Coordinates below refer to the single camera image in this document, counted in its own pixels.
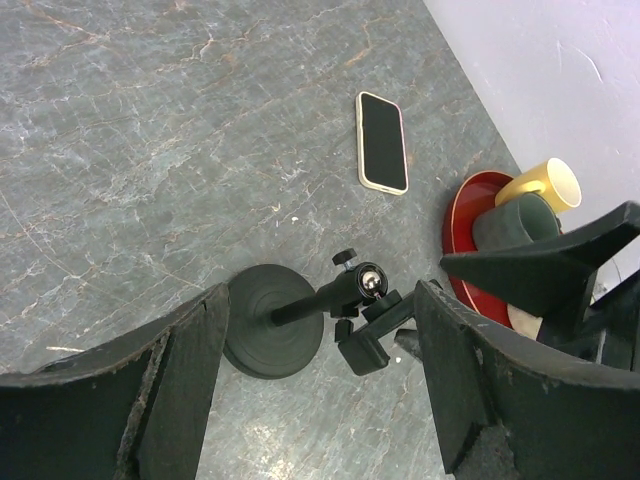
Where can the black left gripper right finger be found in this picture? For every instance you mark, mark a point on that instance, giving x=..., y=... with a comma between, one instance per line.
x=559, y=416

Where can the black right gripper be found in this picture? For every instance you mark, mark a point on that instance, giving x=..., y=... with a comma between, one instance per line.
x=542, y=276

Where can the beige paper cup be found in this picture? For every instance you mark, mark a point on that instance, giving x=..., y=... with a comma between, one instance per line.
x=553, y=180
x=524, y=323

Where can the black round base mount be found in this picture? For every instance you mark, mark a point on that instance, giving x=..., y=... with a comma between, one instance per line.
x=277, y=319

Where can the beige paper cup upper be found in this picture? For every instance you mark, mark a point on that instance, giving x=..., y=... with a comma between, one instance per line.
x=553, y=180

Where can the black phone pink case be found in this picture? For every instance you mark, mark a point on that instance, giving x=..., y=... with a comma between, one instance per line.
x=381, y=147

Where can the dark green cup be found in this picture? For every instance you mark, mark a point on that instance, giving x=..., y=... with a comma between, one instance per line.
x=518, y=222

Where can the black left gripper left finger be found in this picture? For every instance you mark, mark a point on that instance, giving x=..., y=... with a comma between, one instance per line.
x=135, y=407

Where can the red round tray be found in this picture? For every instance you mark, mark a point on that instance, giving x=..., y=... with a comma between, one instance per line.
x=475, y=196

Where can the beige paper cup lower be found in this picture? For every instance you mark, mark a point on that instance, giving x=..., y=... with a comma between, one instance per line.
x=524, y=323

